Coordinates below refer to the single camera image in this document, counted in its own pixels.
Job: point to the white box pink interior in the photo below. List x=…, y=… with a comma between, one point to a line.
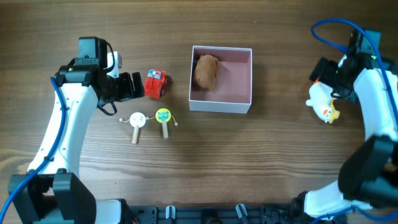
x=233, y=89

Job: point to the red toy fire truck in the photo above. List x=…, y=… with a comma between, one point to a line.
x=155, y=82

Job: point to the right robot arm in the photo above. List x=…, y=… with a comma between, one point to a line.
x=364, y=78

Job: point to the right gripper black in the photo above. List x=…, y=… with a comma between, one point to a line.
x=328, y=68

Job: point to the white face rattle drum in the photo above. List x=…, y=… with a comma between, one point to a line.
x=137, y=120

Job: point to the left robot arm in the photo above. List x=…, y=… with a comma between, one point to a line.
x=51, y=190

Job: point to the brown plush bear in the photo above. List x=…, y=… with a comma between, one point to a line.
x=206, y=72

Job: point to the yellow cat rattle drum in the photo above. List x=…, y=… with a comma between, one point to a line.
x=163, y=116

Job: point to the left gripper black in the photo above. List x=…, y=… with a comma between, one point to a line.
x=127, y=91

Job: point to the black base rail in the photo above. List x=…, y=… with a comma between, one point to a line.
x=264, y=214

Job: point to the white plush chicken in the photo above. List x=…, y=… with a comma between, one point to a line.
x=321, y=101

